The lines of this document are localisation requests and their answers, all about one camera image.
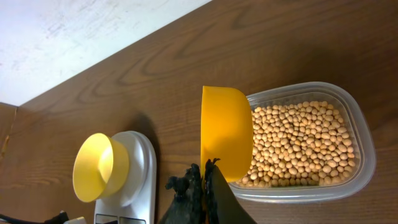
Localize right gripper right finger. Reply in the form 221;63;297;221
204;158;256;224

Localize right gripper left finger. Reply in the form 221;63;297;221
159;164;205;224

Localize yellow measuring scoop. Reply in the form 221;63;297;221
200;86;254;182

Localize white digital kitchen scale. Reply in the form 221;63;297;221
94;131;157;224

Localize pale yellow plastic bowl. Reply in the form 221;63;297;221
73;133;130;202

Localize soybeans pile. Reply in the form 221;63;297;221
236;101;356;188

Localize clear plastic container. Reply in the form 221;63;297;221
230;82;376;203

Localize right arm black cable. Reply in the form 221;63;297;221
0;210;70;224

